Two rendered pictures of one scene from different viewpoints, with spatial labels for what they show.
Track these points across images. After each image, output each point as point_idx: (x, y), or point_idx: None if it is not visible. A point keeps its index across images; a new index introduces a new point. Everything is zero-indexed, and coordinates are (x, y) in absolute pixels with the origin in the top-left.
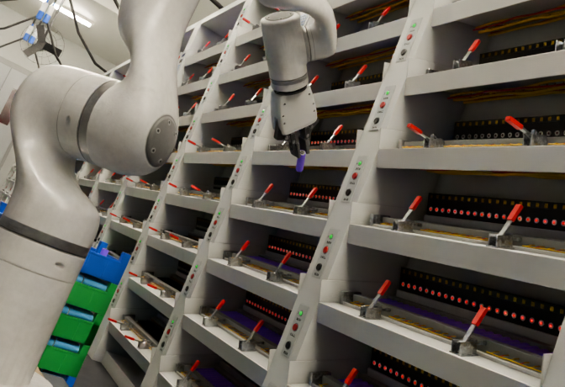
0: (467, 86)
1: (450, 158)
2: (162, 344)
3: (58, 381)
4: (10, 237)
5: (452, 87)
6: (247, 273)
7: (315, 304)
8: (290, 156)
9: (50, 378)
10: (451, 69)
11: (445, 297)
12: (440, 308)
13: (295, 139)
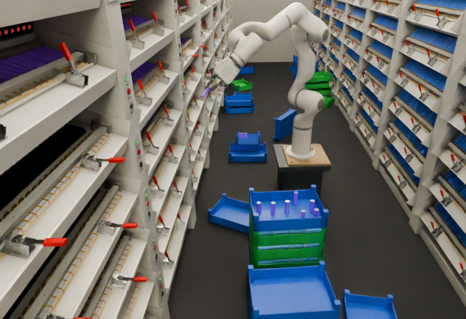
0: (185, 30)
1: (190, 61)
2: (163, 292)
3: (281, 164)
4: None
5: (184, 30)
6: (173, 175)
7: (188, 139)
8: (159, 100)
9: (283, 165)
10: (185, 23)
11: None
12: None
13: (218, 83)
